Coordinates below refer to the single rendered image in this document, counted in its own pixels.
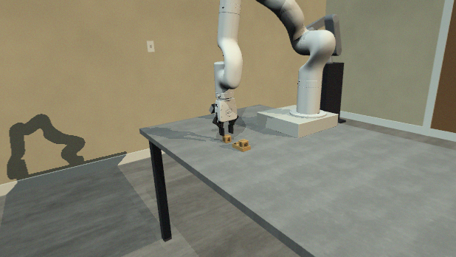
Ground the wooden number cube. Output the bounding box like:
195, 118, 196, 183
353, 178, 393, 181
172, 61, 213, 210
222, 134, 232, 143
238, 139, 249, 148

